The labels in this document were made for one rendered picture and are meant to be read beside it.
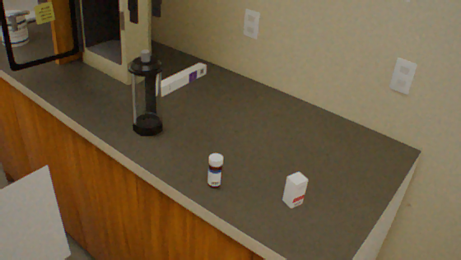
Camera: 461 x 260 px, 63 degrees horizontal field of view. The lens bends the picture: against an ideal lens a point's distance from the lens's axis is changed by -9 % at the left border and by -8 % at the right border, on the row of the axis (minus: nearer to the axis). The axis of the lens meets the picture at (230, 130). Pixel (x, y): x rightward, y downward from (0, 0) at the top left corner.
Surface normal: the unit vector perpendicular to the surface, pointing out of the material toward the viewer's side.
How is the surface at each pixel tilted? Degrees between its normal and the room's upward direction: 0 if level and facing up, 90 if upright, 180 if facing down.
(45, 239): 90
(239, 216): 1
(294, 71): 90
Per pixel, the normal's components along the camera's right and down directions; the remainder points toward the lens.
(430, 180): -0.62, 0.39
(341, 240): 0.08, -0.83
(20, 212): 0.79, 0.38
